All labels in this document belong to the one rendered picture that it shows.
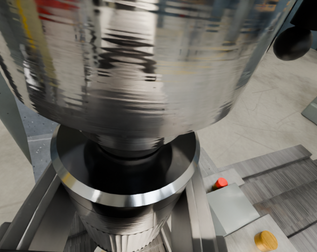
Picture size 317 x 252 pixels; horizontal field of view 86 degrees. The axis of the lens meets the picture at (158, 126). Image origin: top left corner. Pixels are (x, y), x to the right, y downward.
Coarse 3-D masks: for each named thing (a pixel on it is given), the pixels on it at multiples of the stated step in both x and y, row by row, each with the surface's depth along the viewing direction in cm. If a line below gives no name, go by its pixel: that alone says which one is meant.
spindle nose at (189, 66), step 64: (0, 0) 1; (64, 0) 1; (128, 0) 1; (192, 0) 1; (256, 0) 1; (0, 64) 2; (64, 64) 2; (128, 64) 2; (192, 64) 2; (256, 64) 2; (128, 128) 2; (192, 128) 2
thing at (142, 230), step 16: (80, 208) 5; (96, 224) 5; (112, 224) 5; (128, 224) 5; (144, 224) 5; (160, 224) 7; (96, 240) 8; (112, 240) 7; (128, 240) 7; (144, 240) 8
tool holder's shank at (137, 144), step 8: (88, 136) 4; (96, 136) 4; (104, 136) 4; (112, 136) 4; (168, 136) 4; (176, 136) 4; (104, 144) 4; (112, 144) 4; (120, 144) 4; (128, 144) 4; (136, 144) 4; (144, 144) 4; (152, 144) 4; (160, 144) 4; (112, 152) 5; (120, 152) 5; (128, 152) 5; (136, 152) 5; (144, 152) 5
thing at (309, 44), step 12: (312, 0) 4; (300, 12) 5; (312, 12) 4; (300, 24) 5; (312, 24) 5; (288, 36) 5; (300, 36) 5; (312, 36) 5; (276, 48) 5; (288, 48) 5; (300, 48) 5; (288, 60) 5
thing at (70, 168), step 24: (72, 144) 5; (96, 144) 5; (168, 144) 5; (192, 144) 5; (72, 168) 4; (96, 168) 4; (120, 168) 4; (144, 168) 5; (168, 168) 5; (192, 168) 5; (72, 192) 4; (96, 192) 4; (120, 192) 4; (144, 192) 4; (168, 192) 4; (120, 216) 5
